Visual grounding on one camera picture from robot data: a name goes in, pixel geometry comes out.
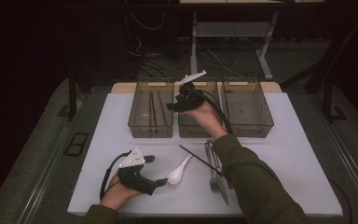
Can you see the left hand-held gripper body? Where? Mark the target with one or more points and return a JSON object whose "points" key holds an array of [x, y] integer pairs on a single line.
{"points": [[133, 179]]}

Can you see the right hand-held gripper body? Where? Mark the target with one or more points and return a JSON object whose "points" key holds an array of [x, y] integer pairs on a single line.
{"points": [[192, 99]]}

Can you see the black floor socket frame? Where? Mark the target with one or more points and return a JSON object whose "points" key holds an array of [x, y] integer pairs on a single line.
{"points": [[76, 144]]}

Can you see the black chopstick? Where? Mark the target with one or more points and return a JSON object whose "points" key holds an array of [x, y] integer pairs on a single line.
{"points": [[154, 109], [199, 158]]}

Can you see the person's left hand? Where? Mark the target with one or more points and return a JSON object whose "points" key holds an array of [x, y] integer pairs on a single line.
{"points": [[116, 196]]}

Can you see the black metal stand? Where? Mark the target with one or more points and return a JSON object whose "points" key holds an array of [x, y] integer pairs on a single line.
{"points": [[327, 99], [72, 93]]}

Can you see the metal fork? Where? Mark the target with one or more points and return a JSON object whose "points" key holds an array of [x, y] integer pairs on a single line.
{"points": [[214, 186]]}

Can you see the white metal desk frame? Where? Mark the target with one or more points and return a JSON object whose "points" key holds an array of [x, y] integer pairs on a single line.
{"points": [[194, 46]]}

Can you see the metal floor rail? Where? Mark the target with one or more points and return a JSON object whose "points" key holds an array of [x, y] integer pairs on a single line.
{"points": [[354, 168], [47, 174]]}

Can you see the white ceramic spoon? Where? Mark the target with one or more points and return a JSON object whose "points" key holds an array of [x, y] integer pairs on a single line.
{"points": [[175, 177]]}

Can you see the translucent grey plastic bin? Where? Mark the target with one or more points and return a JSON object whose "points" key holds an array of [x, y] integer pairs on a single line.
{"points": [[245, 109], [189, 127], [140, 109]]}

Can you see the metal knife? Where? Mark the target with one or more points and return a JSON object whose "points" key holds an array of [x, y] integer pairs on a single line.
{"points": [[223, 189]]}

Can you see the person's right hand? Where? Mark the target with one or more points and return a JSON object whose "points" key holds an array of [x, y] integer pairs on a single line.
{"points": [[208, 119]]}

